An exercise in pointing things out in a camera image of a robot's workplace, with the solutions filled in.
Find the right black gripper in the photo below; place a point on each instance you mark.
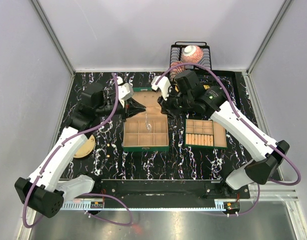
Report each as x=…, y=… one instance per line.
x=166, y=107

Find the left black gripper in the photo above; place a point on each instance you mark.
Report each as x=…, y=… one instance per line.
x=132, y=107

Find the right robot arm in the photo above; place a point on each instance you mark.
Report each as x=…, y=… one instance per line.
x=190, y=95

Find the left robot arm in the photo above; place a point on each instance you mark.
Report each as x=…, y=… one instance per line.
x=41, y=191

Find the large green jewelry box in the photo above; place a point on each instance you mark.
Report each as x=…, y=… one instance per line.
x=147, y=131

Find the small green jewelry tray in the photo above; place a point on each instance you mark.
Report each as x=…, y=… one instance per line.
x=205, y=133

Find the red patterned bowl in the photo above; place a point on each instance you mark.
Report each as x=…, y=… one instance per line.
x=192, y=54

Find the round wooden lid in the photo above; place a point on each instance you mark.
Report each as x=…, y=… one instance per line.
x=86, y=149

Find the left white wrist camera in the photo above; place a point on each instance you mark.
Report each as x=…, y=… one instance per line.
x=125, y=91

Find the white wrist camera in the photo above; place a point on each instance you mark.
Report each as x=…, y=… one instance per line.
x=163, y=85
x=125, y=91

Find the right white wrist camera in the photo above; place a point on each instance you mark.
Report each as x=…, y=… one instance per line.
x=163, y=85

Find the black wire dish rack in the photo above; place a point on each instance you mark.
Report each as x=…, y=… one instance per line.
x=229, y=79

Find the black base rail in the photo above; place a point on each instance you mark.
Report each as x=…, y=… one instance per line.
x=206, y=189

